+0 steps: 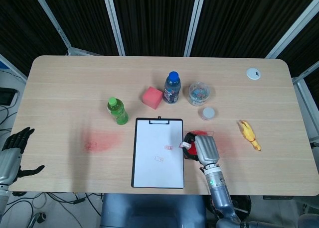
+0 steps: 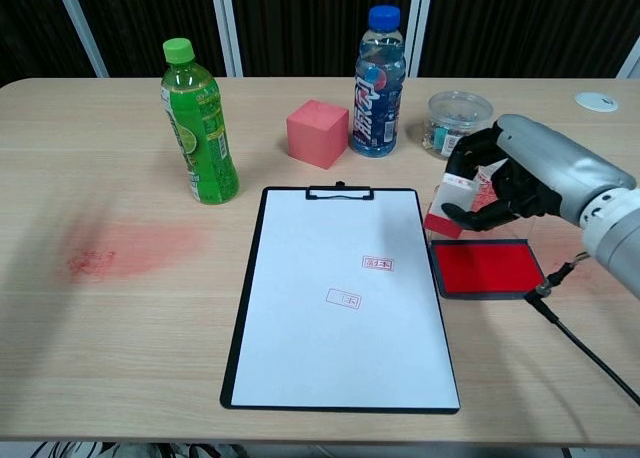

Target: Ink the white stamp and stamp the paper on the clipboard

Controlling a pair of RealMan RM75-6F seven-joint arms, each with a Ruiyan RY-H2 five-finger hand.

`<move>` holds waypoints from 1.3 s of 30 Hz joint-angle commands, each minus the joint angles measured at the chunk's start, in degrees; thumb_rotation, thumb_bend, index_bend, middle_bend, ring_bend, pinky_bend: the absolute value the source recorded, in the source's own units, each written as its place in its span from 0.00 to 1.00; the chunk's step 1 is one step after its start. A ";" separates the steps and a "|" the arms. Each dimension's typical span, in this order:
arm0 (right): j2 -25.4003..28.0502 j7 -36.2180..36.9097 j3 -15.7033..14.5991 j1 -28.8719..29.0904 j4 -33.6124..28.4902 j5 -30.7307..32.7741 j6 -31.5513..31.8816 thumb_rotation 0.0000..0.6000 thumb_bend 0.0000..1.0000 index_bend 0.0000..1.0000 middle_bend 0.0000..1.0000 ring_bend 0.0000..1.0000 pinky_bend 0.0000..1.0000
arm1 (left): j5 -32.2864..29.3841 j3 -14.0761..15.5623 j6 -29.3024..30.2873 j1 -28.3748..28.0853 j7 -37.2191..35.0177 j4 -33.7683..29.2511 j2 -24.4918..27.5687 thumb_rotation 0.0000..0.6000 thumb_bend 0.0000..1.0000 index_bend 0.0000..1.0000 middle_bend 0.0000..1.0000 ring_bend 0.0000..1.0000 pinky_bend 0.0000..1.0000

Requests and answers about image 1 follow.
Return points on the clear jar of coloured clips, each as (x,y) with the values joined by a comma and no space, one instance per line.
(200,93)

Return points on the green drink bottle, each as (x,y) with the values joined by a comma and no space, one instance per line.
(119,112)

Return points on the yellow rubber chicken toy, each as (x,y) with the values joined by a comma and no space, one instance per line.
(248,133)

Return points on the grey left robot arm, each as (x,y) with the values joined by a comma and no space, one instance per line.
(3,194)

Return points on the small jar grey lid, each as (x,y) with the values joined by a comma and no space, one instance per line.
(208,113)

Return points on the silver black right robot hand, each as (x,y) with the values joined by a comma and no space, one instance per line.
(207,148)

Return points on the black clipboard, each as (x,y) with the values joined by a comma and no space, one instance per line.
(132,163)

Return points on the blue cap drink bottle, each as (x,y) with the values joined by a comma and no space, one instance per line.
(172,89)

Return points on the red ink pad clear lid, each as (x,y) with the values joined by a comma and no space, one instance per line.
(192,152)

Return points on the white paper sheet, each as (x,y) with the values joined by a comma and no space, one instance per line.
(157,138)

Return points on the pink foam cube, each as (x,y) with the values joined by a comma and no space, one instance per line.
(152,97)

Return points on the blue grey robot torso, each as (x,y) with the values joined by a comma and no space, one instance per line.
(149,210)

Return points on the white partition frame post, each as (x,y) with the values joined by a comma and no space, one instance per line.
(195,19)
(51,21)
(291,29)
(113,21)

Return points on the black device box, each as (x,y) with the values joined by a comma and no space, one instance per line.
(6,96)

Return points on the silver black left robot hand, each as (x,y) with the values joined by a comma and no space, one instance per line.
(8,160)

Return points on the white red stamp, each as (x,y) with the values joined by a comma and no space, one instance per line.
(185,145)

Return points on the grey chair leg caster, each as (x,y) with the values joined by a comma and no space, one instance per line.
(40,216)

